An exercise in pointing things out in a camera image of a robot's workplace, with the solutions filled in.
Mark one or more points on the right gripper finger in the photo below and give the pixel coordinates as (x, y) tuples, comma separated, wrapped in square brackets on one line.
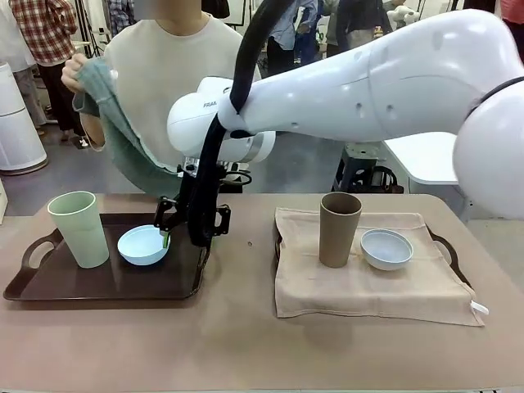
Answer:
[(165, 213), (223, 219)]

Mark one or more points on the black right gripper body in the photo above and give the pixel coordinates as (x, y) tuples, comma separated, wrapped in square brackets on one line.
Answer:
[(187, 192)]

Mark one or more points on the light blue bowl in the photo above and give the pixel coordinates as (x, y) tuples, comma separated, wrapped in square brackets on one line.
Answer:
[(139, 249)]

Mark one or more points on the green cloth mat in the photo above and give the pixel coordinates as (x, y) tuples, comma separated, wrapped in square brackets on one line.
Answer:
[(123, 139)]

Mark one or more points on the tall brown cup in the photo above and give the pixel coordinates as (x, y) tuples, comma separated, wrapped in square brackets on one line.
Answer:
[(340, 233)]

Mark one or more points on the beige cloth mat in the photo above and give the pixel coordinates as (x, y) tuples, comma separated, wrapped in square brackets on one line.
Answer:
[(368, 290)]

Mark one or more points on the white grey bowl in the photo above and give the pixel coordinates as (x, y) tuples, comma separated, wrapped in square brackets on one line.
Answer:
[(387, 251)]

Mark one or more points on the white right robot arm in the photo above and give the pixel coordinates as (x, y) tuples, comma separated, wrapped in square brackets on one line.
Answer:
[(368, 82)]

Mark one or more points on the person's right forearm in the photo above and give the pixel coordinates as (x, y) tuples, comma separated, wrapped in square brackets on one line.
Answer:
[(93, 131)]

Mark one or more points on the dark brown tray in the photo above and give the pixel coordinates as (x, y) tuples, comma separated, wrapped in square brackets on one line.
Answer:
[(448, 256), (102, 282)]

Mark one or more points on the person's right hand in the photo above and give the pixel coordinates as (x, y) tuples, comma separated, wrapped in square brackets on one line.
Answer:
[(73, 73)]

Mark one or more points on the tall light green cup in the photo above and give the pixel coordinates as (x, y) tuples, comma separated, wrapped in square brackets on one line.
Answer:
[(82, 233)]

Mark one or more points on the person in white sweater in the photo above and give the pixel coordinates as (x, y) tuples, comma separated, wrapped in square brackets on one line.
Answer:
[(176, 57)]

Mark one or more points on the black stool crate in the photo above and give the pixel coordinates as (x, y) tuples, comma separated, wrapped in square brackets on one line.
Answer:
[(364, 168)]

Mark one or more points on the white box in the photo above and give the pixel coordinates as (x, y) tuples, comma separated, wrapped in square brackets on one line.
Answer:
[(2, 202)]

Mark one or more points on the white air purifier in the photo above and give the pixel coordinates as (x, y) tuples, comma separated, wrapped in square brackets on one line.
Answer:
[(18, 123)]

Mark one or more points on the person in blue jacket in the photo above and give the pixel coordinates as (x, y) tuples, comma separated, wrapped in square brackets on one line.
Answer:
[(292, 37)]

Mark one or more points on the white side table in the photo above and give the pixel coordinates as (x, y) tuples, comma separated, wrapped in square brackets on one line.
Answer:
[(425, 161)]

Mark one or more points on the person in red plaid shirt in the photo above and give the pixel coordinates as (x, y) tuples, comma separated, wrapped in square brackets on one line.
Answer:
[(45, 32)]

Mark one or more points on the person in dark clothes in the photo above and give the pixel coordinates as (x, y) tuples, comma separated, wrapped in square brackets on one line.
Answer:
[(356, 24)]

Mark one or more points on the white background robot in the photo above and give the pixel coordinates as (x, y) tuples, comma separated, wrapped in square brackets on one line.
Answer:
[(403, 14)]

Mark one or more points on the person in red top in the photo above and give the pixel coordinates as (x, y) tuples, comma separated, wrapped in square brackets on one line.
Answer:
[(513, 10)]

